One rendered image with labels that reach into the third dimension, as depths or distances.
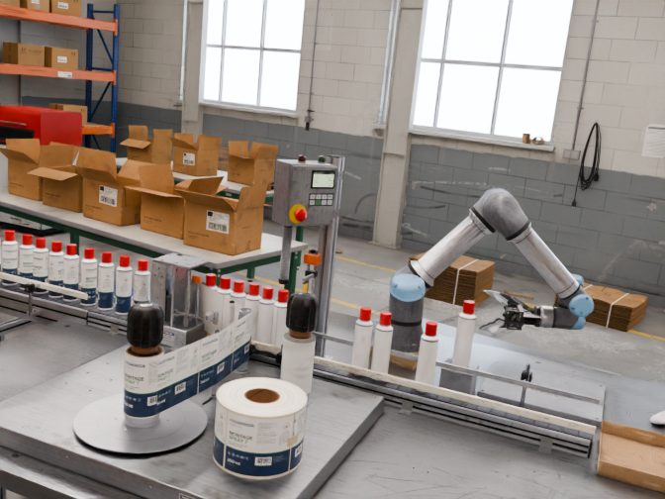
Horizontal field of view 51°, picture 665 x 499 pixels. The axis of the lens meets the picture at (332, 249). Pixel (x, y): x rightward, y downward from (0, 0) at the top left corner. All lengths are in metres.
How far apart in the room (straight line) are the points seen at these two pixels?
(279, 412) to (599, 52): 6.16
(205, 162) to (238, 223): 3.00
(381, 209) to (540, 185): 1.85
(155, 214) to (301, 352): 2.52
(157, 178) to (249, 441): 3.01
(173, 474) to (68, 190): 3.38
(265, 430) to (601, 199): 6.03
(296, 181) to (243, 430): 0.84
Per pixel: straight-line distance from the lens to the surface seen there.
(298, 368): 1.84
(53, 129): 7.41
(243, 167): 6.40
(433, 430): 1.98
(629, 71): 7.22
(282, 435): 1.54
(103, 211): 4.47
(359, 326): 2.06
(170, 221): 4.14
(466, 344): 2.14
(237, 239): 3.79
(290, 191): 2.09
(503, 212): 2.31
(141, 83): 10.75
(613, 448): 2.10
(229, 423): 1.54
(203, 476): 1.58
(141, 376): 1.68
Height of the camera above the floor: 1.70
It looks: 13 degrees down
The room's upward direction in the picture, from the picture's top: 6 degrees clockwise
